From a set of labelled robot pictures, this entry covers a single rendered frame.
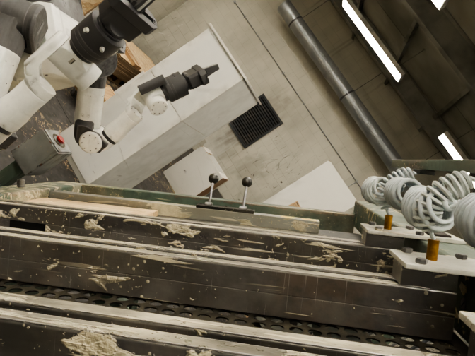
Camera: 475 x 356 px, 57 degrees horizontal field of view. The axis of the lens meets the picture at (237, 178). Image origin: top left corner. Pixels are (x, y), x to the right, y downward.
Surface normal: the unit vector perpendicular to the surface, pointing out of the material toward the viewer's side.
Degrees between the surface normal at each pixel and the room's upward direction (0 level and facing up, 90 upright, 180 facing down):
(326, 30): 90
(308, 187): 90
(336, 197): 90
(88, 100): 90
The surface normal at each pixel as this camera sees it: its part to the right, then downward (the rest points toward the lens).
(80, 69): -0.03, 0.63
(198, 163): -0.19, -0.07
